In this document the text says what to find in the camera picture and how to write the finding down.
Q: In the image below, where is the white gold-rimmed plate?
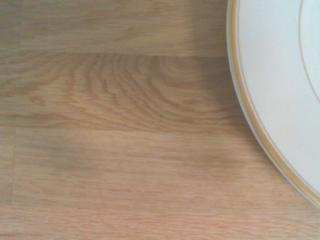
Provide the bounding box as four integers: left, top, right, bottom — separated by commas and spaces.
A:
226, 0, 320, 208

